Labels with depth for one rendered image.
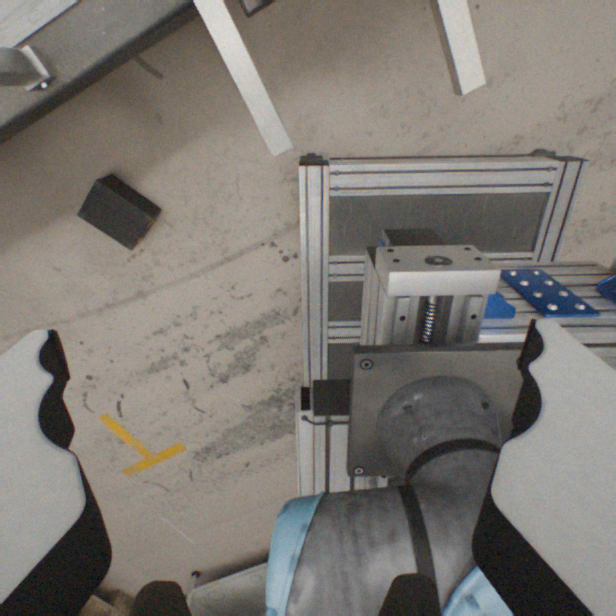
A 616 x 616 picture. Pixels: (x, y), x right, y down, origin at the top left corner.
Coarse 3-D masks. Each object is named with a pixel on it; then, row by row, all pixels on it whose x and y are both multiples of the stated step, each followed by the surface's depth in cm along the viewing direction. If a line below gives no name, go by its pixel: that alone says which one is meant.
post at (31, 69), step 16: (0, 48) 53; (32, 48) 59; (0, 64) 51; (16, 64) 54; (32, 64) 58; (48, 64) 61; (0, 80) 53; (16, 80) 56; (32, 80) 59; (48, 80) 61
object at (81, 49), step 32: (96, 0) 57; (128, 0) 57; (160, 0) 57; (192, 0) 58; (64, 32) 59; (96, 32) 59; (128, 32) 59; (160, 32) 62; (64, 64) 61; (96, 64) 61; (0, 96) 63; (32, 96) 63; (64, 96) 66; (0, 128) 65
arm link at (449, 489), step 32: (416, 480) 42; (448, 480) 39; (480, 480) 38; (416, 512) 36; (448, 512) 36; (416, 544) 34; (448, 544) 34; (448, 576) 33; (480, 576) 31; (448, 608) 32; (480, 608) 31
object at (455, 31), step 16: (432, 0) 46; (448, 0) 45; (464, 0) 45; (448, 16) 46; (464, 16) 46; (448, 32) 47; (464, 32) 47; (448, 48) 48; (464, 48) 47; (448, 64) 50; (464, 64) 48; (480, 64) 48; (464, 80) 49; (480, 80) 49
